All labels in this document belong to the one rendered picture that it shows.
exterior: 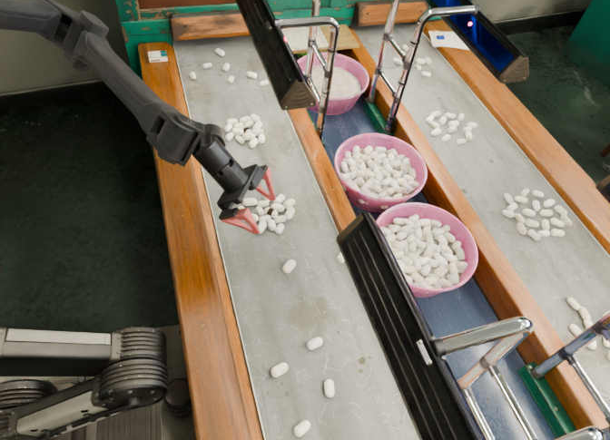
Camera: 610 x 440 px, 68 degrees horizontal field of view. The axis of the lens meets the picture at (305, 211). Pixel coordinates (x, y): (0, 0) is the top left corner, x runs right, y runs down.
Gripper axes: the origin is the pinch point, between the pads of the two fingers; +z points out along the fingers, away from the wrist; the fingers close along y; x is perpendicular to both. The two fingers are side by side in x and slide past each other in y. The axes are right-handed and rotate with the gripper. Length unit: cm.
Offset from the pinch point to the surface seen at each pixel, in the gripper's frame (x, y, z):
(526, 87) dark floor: 18, -231, 132
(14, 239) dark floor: -147, -16, -4
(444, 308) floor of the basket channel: 21, -6, 48
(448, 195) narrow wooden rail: 22, -36, 37
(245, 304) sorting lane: -10.1, 12.9, 13.8
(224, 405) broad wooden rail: -4.7, 35.0, 15.1
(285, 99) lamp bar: 8.2, -18.7, -13.9
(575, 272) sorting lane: 48, -24, 61
